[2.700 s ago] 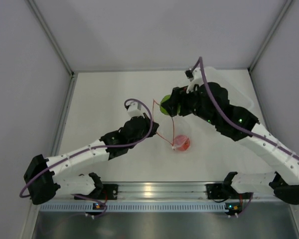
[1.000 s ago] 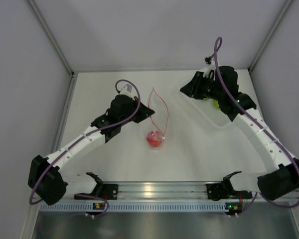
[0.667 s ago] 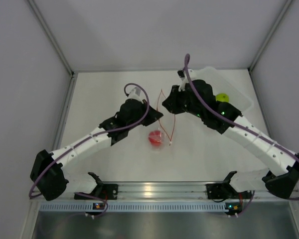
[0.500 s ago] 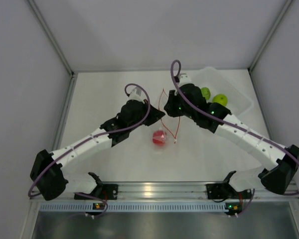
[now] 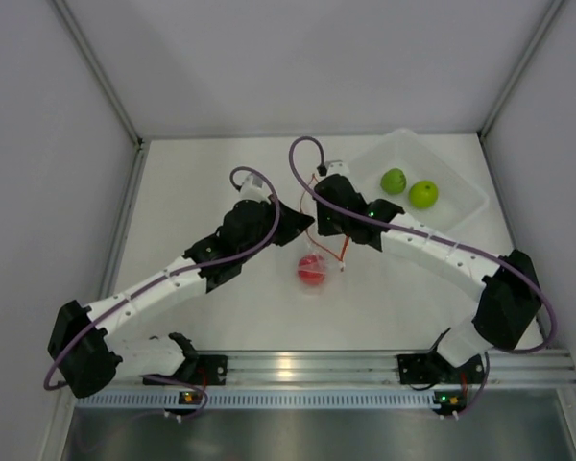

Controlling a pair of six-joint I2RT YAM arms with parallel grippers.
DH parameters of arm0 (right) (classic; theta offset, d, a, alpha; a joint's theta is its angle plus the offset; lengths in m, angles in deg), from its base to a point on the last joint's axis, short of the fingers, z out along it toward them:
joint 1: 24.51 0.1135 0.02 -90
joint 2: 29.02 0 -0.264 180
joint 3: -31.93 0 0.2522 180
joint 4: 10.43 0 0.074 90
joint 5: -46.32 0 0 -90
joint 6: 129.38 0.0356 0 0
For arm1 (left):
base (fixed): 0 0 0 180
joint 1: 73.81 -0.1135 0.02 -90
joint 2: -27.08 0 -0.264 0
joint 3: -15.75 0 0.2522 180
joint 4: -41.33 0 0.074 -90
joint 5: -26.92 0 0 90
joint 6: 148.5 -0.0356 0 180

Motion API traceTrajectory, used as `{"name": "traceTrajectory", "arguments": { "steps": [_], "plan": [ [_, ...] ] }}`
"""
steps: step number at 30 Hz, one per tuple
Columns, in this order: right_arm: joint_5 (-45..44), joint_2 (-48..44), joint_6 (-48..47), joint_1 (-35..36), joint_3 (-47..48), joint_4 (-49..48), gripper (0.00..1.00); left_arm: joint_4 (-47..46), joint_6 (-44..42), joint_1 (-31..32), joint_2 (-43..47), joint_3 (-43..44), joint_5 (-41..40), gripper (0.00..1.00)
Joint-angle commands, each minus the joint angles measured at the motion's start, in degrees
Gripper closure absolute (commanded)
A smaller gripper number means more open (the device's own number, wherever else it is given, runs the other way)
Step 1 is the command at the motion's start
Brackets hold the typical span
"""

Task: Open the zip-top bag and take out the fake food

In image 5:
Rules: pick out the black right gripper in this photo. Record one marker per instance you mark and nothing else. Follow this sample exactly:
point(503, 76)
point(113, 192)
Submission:
point(325, 230)

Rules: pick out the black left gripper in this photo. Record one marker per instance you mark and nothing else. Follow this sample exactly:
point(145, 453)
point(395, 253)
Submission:
point(292, 224)

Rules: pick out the clear zip top bag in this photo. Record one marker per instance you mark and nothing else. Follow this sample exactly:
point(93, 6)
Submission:
point(334, 249)

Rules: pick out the red fake tomato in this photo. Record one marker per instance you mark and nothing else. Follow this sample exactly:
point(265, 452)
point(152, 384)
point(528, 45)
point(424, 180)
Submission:
point(311, 270)

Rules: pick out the green fake lime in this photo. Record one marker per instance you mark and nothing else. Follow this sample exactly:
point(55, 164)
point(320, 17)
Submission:
point(393, 181)

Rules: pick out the green fake apple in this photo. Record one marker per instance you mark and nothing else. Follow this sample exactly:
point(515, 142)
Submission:
point(423, 194)

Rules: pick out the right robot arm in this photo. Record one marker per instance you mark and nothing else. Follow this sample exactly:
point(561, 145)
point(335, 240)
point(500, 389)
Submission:
point(503, 287)

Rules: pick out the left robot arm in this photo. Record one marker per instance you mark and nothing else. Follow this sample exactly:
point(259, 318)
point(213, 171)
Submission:
point(89, 344)

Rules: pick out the white perforated plastic basket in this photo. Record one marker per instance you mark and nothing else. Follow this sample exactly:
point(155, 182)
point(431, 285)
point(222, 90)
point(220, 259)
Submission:
point(459, 200)

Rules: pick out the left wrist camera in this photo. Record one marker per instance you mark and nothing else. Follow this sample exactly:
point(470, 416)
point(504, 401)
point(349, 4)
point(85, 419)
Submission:
point(253, 189)

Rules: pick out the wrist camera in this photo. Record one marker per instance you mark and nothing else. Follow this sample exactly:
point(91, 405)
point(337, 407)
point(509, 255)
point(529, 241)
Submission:
point(333, 167)
point(253, 189)

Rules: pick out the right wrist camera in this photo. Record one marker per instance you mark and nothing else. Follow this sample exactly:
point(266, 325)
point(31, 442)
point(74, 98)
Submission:
point(333, 167)

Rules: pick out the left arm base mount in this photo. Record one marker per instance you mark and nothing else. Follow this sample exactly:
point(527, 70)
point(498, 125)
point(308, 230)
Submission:
point(204, 370)

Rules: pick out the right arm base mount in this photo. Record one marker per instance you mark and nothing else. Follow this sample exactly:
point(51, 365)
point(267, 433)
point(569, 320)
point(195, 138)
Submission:
point(428, 369)

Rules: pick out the white slotted cable duct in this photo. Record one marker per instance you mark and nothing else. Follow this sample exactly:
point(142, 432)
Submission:
point(267, 399)

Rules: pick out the aluminium mounting rail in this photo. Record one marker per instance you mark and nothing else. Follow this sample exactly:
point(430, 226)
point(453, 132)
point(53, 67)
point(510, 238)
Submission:
point(549, 368)

